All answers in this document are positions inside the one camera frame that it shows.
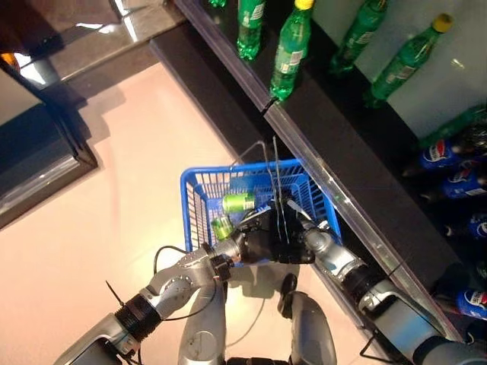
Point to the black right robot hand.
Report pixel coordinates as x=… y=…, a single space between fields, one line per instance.
x=291 y=243

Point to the black zip tie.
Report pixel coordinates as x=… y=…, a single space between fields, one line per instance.
x=114 y=294

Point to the small orange object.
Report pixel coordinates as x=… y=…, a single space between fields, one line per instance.
x=8 y=59

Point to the blue plastic shopping basket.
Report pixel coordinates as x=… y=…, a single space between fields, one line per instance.
x=213 y=171

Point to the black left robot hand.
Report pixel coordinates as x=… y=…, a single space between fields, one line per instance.
x=255 y=243

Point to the white plastic tab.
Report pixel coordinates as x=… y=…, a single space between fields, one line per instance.
x=296 y=210

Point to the Pepsi cola bottle blue label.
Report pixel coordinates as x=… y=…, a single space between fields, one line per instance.
x=473 y=300
x=480 y=227
x=462 y=186
x=262 y=210
x=437 y=155

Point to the green Sprite bottle yellow cap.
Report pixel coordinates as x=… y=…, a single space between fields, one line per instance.
x=217 y=2
x=357 y=38
x=291 y=49
x=250 y=26
x=403 y=64
x=452 y=127

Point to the silver robot leg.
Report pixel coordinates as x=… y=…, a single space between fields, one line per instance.
x=201 y=334
x=312 y=331

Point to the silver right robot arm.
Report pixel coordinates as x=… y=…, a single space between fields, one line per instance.
x=335 y=254

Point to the dark glossy counter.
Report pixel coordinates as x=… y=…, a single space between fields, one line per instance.
x=38 y=163

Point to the silver left robot leg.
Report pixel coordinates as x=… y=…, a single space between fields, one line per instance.
x=201 y=334

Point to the black shelf base deck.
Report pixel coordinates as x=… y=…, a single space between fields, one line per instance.
x=213 y=106

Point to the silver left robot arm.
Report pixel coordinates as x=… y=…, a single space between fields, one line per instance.
x=179 y=281

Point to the green soda bottle, carried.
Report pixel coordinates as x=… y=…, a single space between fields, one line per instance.
x=237 y=202

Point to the silver right robot leg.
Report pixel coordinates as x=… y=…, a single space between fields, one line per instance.
x=312 y=331

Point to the green bottle inside basket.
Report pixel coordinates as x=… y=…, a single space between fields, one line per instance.
x=220 y=230

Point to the dark shelf board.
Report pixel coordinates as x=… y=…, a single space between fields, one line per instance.
x=224 y=30
x=361 y=152

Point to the chrome pole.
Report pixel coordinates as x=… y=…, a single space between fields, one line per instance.
x=121 y=19

